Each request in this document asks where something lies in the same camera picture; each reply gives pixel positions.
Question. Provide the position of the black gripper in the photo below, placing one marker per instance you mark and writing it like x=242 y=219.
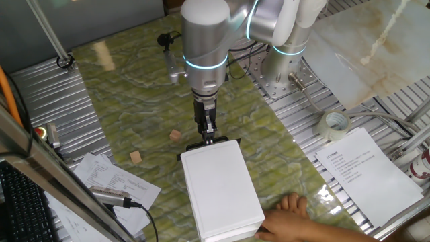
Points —
x=201 y=111

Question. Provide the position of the white drawer cabinet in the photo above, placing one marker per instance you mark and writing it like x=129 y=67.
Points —
x=220 y=188

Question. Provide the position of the person's bare forearm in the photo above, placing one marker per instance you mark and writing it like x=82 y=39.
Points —
x=339 y=233

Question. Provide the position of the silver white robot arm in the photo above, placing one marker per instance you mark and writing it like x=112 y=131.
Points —
x=205 y=40

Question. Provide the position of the person's bare hand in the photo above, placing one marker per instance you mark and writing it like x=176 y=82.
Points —
x=285 y=222

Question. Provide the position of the small wooden cube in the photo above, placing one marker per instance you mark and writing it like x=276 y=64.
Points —
x=135 y=157
x=175 y=135

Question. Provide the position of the green marble pattern mat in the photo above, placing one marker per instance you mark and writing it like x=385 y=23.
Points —
x=141 y=111

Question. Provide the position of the printed paper sheet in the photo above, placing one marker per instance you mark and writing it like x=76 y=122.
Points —
x=72 y=223
x=114 y=178

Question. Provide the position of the clear tape roll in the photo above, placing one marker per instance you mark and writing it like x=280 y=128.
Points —
x=327 y=129

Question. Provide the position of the emergency stop button box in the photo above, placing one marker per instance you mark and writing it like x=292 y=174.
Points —
x=45 y=133

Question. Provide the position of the white sheet with short text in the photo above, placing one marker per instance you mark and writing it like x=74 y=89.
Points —
x=369 y=174

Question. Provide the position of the slanted aluminium pole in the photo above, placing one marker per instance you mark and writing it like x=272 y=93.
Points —
x=50 y=33

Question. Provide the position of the white marble slab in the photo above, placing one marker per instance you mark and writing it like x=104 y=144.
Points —
x=373 y=47

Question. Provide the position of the black keyboard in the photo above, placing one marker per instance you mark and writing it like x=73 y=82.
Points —
x=23 y=208

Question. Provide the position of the aluminium profile rails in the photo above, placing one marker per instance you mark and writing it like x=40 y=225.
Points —
x=415 y=134

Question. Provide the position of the red and white can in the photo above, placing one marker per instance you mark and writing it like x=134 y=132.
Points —
x=420 y=166

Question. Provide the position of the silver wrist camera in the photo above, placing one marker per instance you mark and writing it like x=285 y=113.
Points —
x=172 y=65

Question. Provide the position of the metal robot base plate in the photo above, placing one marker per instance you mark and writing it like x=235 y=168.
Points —
x=268 y=85

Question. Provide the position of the aluminium frame bar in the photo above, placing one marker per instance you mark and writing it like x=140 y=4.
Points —
x=50 y=174

